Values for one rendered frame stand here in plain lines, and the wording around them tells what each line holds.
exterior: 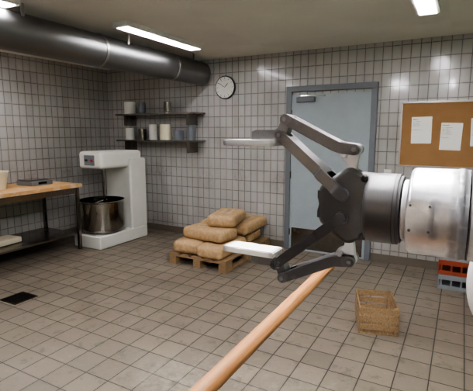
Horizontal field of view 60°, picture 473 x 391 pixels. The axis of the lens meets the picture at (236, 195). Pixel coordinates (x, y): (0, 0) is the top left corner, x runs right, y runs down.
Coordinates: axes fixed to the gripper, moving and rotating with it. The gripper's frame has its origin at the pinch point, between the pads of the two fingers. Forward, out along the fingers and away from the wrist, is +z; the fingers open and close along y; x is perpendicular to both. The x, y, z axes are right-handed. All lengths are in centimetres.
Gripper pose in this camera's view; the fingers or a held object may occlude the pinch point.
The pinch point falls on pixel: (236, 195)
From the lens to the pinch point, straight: 52.6
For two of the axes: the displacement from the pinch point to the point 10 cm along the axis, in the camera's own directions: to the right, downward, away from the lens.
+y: 0.0, 9.9, 1.5
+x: 4.8, -1.3, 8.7
